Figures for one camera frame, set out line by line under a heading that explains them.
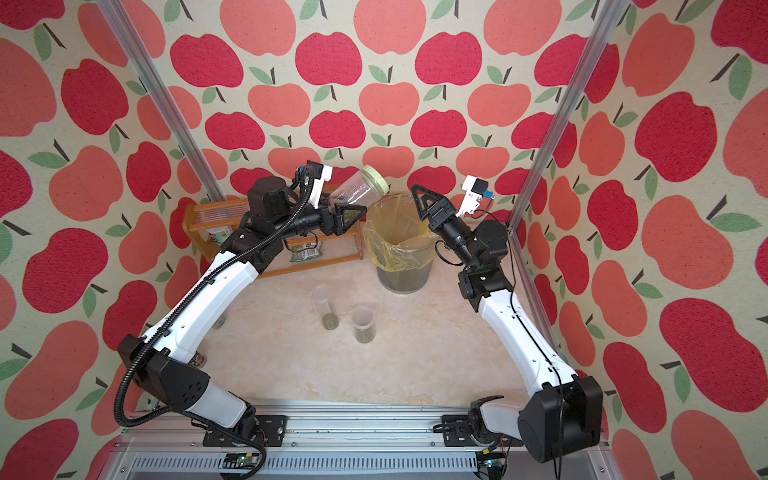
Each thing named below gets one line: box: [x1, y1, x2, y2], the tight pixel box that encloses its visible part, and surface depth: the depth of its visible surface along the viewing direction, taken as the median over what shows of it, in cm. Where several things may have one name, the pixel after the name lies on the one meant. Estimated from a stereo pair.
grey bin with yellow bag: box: [363, 193, 439, 294], surface depth 86 cm
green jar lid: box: [362, 164, 389, 196], surface depth 64 cm
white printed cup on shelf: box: [206, 226, 235, 246], surface depth 93 cm
